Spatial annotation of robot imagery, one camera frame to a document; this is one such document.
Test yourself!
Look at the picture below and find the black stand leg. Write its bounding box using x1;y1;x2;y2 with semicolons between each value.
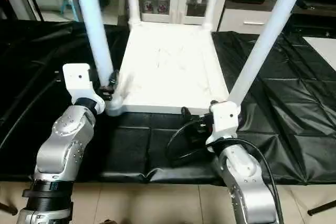
0;200;19;217
307;200;336;217

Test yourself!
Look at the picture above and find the black table mat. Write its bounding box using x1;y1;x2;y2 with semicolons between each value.
0;18;336;186

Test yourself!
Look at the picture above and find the white drawer unit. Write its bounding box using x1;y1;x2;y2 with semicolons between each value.
217;7;275;35

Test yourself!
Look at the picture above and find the blue plastic stool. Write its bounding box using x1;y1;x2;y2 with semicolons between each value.
60;1;80;17

